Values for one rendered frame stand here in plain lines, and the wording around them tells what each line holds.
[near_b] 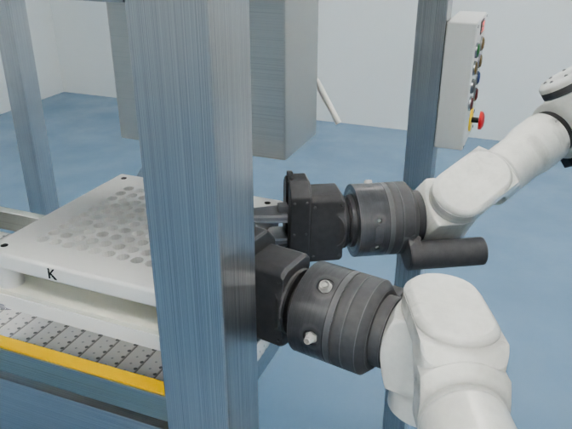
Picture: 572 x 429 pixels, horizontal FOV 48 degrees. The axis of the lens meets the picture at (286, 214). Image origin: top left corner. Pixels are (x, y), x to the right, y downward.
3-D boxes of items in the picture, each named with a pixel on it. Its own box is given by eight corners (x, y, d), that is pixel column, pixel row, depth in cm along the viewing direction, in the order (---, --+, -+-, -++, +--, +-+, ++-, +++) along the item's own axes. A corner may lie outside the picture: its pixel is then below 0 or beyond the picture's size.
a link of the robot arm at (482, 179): (422, 185, 74) (496, 130, 79) (402, 222, 81) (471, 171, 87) (464, 224, 72) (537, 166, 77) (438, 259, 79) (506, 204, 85)
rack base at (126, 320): (284, 249, 83) (284, 233, 82) (185, 358, 62) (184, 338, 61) (126, 218, 91) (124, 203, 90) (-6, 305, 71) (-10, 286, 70)
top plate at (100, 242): (284, 214, 81) (284, 199, 80) (182, 315, 60) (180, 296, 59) (122, 185, 89) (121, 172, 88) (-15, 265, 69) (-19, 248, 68)
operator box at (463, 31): (472, 128, 149) (488, 12, 138) (462, 151, 134) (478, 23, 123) (446, 125, 151) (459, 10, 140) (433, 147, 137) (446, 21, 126)
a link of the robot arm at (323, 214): (294, 191, 69) (400, 185, 71) (280, 159, 78) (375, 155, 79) (292, 290, 74) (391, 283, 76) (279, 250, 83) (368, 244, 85)
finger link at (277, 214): (233, 214, 76) (284, 210, 77) (236, 225, 73) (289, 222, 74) (232, 201, 75) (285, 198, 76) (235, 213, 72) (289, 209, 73)
